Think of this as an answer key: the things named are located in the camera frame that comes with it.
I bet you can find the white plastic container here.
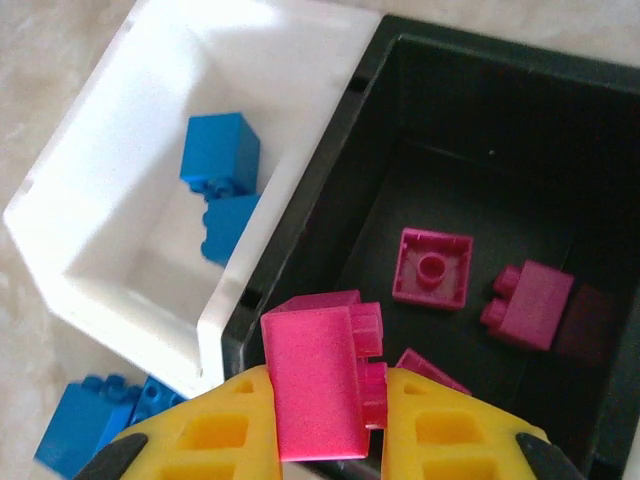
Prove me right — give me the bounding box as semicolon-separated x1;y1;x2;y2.
2;0;385;401

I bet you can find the blue lego brick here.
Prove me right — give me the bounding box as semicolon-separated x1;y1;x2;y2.
179;113;262;196
33;373;144;476
199;192;264;269
130;374;189;426

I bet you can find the pink lego brick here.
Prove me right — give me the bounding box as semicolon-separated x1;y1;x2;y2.
394;347;474;396
479;259;575;354
392;227;475;312
259;289;390;464

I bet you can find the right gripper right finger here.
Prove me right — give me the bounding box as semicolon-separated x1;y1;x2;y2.
380;366;587;480

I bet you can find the black plastic container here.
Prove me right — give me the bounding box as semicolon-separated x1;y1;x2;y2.
219;13;640;480

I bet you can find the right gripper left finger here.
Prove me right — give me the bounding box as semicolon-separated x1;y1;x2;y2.
77;363;285;480

